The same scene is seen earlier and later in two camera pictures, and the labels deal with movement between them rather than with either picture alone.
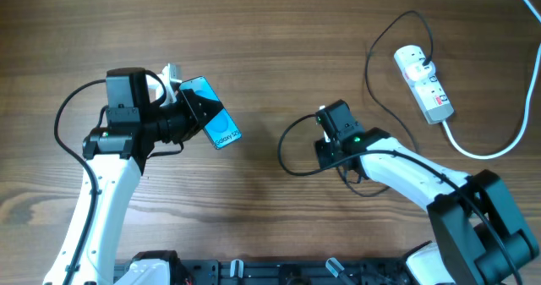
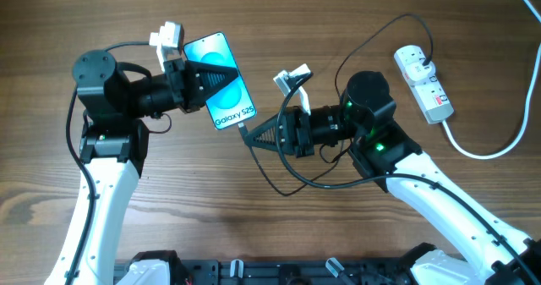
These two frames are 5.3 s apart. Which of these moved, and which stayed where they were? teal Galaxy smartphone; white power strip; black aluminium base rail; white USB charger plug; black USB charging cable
Moved: black USB charging cable; teal Galaxy smartphone
Stayed: white USB charger plug; black aluminium base rail; white power strip
